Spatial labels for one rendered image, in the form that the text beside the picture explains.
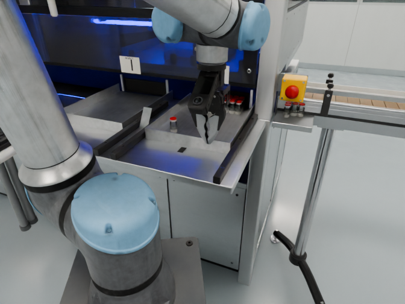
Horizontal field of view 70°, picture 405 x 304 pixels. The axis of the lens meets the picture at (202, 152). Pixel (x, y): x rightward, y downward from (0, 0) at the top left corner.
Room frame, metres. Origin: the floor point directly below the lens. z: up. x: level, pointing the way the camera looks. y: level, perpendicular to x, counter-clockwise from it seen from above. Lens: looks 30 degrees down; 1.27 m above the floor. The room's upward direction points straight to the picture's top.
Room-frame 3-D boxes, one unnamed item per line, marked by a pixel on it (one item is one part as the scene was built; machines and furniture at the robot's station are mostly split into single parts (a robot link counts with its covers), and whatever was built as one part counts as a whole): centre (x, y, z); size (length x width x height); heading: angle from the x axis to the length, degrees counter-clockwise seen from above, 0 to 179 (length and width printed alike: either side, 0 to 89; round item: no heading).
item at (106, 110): (1.00, 0.30, 0.90); 0.34 x 0.26 x 0.04; 158
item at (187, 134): (0.87, -0.01, 0.90); 0.34 x 0.26 x 0.04; 159
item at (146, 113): (0.80, 0.20, 0.91); 0.14 x 0.03 x 0.06; 159
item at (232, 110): (0.98, -0.05, 0.91); 0.18 x 0.02 x 0.05; 69
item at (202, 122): (0.71, -0.01, 0.95); 0.06 x 0.03 x 0.09; 158
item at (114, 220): (0.32, 0.13, 0.96); 0.13 x 0.12 x 0.14; 50
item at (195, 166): (0.87, 0.17, 0.87); 0.70 x 0.48 x 0.02; 68
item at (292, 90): (0.85, -0.27, 0.99); 0.04 x 0.04 x 0.04; 68
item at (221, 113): (0.68, -0.03, 0.99); 0.05 x 0.02 x 0.09; 68
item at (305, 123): (0.92, -0.32, 0.87); 0.14 x 0.13 x 0.02; 158
